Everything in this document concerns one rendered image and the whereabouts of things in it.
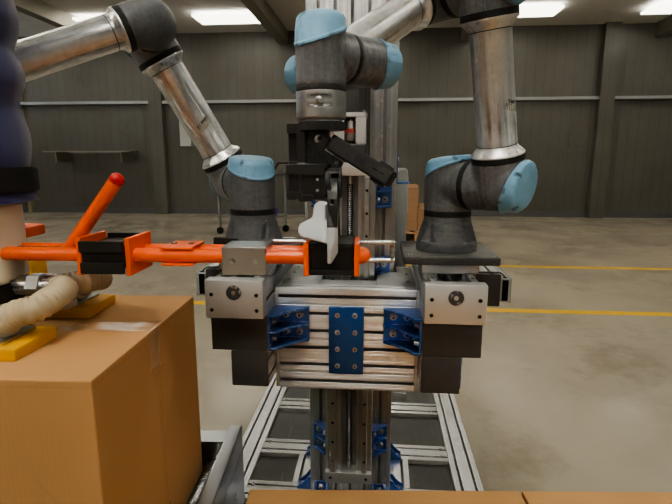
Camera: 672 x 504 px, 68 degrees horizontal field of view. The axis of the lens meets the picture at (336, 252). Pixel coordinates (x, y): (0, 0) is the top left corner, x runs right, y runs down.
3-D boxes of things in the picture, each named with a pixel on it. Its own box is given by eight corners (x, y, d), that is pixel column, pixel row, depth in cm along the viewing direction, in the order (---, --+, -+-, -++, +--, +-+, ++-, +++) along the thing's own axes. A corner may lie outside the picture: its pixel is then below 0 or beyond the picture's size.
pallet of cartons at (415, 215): (390, 241, 772) (391, 188, 757) (387, 229, 905) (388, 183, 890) (453, 241, 766) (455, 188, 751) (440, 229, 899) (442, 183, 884)
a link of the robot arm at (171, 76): (237, 213, 133) (110, 10, 111) (221, 208, 145) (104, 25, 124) (273, 189, 136) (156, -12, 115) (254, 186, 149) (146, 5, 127)
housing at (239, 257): (221, 275, 76) (220, 247, 76) (232, 266, 83) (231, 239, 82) (266, 276, 76) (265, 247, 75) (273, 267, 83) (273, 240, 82)
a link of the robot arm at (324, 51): (361, 13, 72) (317, 1, 67) (361, 92, 75) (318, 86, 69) (325, 24, 78) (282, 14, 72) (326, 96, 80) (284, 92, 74)
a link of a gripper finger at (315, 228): (298, 263, 74) (300, 204, 76) (337, 263, 74) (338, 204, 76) (296, 259, 71) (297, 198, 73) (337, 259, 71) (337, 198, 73)
